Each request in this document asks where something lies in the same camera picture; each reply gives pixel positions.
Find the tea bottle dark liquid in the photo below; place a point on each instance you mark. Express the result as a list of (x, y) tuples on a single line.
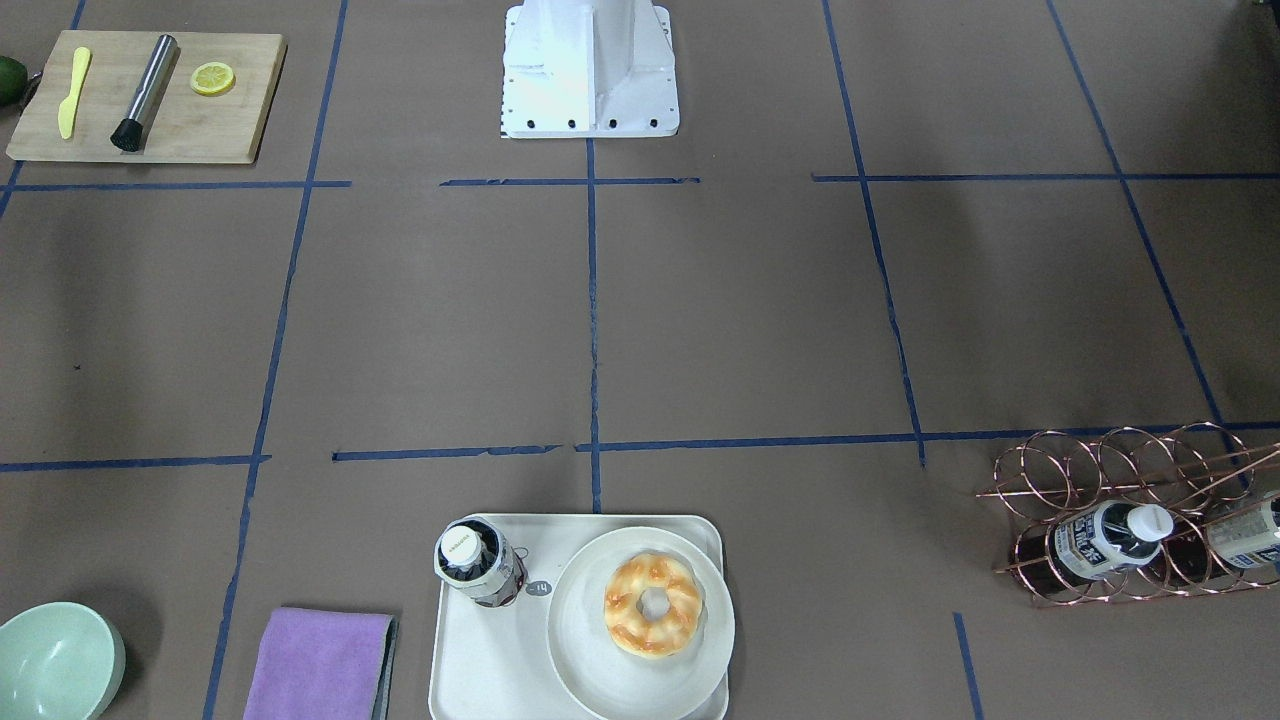
[(474, 557)]

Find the cream rabbit tray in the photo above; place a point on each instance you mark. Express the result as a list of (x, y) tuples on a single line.
[(495, 663)]

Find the tea bottle in rack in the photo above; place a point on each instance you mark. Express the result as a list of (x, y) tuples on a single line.
[(1111, 537), (1244, 535)]

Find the glazed twisted donut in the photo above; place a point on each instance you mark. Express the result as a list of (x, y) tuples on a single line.
[(652, 606)]

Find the white round plate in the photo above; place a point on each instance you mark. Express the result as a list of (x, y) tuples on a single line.
[(612, 684)]

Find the purple folded cloth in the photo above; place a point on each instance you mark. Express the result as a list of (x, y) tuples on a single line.
[(317, 664)]

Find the lemon slice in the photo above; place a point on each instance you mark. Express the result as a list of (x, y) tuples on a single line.
[(212, 78)]

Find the wooden cutting board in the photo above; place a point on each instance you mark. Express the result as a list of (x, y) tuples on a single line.
[(187, 128)]

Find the yellow plastic knife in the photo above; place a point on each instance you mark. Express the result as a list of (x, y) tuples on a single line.
[(68, 107)]

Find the mint green bowl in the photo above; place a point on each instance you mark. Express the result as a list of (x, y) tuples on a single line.
[(60, 660)]

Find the green lime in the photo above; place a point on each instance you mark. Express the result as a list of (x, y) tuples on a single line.
[(14, 79)]

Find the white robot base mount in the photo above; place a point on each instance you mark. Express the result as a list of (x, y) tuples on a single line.
[(589, 69)]

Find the copper wire bottle rack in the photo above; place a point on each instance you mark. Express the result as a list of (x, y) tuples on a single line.
[(1193, 471)]

